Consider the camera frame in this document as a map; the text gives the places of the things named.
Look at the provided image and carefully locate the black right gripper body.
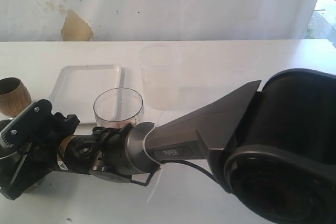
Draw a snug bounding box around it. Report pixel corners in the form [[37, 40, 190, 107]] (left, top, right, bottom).
[[1, 99, 80, 200]]

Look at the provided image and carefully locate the brown wooden cup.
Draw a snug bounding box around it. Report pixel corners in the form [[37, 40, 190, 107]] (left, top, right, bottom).
[[1, 77, 32, 117]]

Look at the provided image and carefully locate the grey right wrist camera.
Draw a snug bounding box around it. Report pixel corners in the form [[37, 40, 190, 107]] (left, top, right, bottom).
[[1, 102, 37, 149]]

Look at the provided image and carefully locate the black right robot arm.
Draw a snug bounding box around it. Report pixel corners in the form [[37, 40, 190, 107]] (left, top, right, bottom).
[[1, 69, 335, 223]]

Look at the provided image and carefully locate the white rectangular tray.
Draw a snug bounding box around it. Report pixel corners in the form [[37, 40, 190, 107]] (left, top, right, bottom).
[[48, 65, 123, 124]]

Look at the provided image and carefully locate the stainless steel cup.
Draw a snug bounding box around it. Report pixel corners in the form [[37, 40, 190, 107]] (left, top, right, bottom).
[[0, 118, 45, 190]]

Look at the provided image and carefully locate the clear plastic shaker cup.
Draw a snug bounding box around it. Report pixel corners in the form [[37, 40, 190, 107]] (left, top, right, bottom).
[[93, 88, 144, 129]]

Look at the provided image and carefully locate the translucent plastic container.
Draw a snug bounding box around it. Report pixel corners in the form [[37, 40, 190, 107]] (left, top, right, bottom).
[[139, 43, 182, 111]]

